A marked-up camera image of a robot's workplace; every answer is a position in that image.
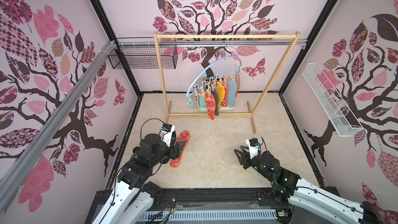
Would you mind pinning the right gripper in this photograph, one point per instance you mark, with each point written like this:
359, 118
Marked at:
249, 158

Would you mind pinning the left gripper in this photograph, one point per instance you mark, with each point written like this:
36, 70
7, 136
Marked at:
174, 151

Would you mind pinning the red patterned insole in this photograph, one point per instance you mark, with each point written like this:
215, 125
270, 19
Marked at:
210, 105
181, 144

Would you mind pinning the light blue clip hanger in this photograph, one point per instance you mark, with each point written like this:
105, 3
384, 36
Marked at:
210, 74

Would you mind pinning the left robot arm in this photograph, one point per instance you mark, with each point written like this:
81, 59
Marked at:
132, 196

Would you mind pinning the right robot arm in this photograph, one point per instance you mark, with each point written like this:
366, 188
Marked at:
289, 187

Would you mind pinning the yellow insole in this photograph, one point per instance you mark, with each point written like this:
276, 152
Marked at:
221, 94

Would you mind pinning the dark grey insole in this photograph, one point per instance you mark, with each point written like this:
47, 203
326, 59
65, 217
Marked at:
215, 95

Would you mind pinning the light blue insole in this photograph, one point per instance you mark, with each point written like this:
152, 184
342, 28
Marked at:
231, 97

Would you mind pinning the orange edged insole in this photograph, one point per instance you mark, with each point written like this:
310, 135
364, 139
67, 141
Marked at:
237, 79

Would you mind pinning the wooden clothes rack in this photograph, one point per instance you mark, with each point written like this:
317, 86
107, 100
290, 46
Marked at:
230, 74

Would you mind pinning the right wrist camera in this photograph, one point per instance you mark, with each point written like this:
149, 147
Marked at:
254, 147

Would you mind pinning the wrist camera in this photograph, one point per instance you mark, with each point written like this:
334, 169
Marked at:
167, 133
254, 147

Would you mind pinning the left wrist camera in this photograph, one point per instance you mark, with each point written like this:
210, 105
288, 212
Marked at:
167, 133

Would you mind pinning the white slotted cable duct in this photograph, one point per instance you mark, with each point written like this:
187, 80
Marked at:
208, 215

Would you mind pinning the white wire shelf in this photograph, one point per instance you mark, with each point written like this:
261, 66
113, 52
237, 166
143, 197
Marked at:
324, 86

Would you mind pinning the black wire basket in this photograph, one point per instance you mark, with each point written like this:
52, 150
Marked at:
144, 56

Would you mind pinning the metal wall rod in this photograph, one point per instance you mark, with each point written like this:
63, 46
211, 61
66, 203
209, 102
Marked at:
203, 43

